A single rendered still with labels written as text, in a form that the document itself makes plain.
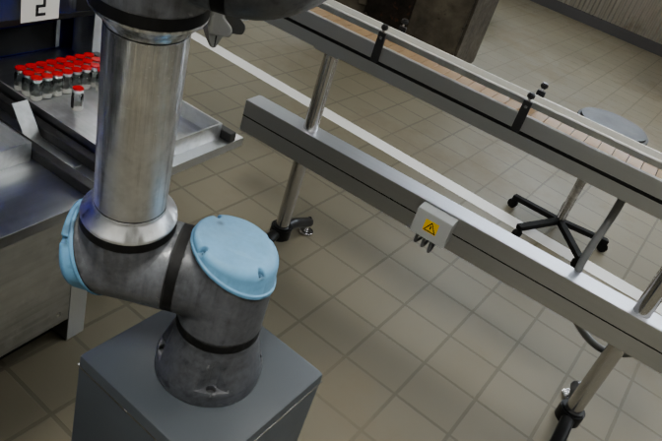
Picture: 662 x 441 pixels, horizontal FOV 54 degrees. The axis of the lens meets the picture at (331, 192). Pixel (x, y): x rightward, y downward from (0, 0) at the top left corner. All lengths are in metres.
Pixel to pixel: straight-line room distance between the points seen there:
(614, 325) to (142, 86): 1.61
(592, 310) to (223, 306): 1.38
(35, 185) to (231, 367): 0.44
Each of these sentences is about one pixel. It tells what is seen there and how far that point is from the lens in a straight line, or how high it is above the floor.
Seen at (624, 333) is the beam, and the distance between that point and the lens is 2.04.
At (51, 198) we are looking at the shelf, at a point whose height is 0.88.
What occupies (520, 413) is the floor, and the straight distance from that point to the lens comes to 2.34.
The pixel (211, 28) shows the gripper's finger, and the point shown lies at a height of 1.12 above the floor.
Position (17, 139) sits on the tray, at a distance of 1.19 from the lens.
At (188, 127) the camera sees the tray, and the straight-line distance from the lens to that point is 1.34.
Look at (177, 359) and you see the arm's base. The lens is 0.92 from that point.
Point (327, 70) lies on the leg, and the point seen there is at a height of 0.77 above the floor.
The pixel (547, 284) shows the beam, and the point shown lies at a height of 0.50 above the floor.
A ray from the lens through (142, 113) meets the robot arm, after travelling 0.69.
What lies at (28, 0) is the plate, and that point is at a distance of 1.40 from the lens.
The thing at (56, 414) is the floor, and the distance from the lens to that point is 1.92.
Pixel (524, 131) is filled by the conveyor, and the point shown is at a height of 0.89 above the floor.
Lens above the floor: 1.52
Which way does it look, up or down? 31 degrees down
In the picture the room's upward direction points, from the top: 18 degrees clockwise
